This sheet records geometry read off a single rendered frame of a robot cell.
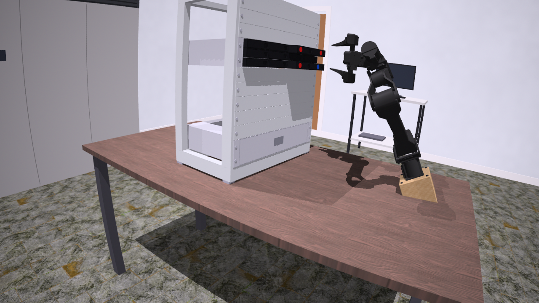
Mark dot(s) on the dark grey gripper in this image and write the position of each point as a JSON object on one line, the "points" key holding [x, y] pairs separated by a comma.
{"points": [[351, 40]]}

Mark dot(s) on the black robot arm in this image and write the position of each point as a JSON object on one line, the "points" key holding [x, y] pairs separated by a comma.
{"points": [[386, 105]]}

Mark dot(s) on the white open-frame rack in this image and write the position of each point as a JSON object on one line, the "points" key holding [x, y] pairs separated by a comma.
{"points": [[267, 108]]}

